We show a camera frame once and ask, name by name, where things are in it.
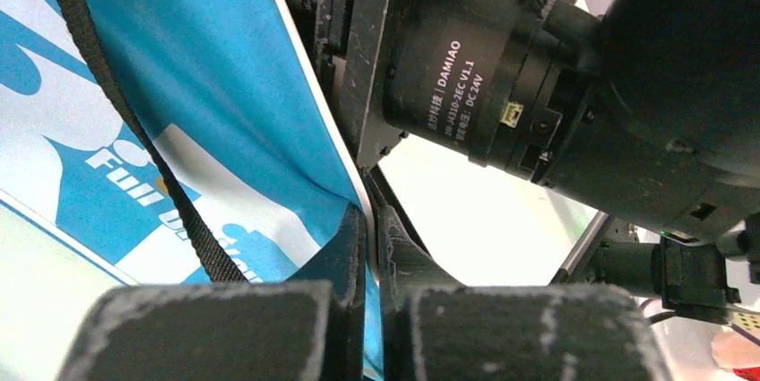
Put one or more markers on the blue racket cover bag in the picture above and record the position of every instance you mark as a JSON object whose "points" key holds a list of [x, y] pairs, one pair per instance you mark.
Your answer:
{"points": [[175, 142]]}

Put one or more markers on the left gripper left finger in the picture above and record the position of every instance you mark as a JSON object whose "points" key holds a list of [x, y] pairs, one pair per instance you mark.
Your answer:
{"points": [[309, 327]]}

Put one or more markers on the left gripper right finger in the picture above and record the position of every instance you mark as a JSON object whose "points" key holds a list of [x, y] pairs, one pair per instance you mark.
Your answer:
{"points": [[438, 329]]}

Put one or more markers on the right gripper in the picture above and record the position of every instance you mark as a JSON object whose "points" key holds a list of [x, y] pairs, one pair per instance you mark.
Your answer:
{"points": [[472, 75]]}

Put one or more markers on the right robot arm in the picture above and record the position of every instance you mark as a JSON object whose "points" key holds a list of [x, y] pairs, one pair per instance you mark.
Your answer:
{"points": [[648, 113]]}

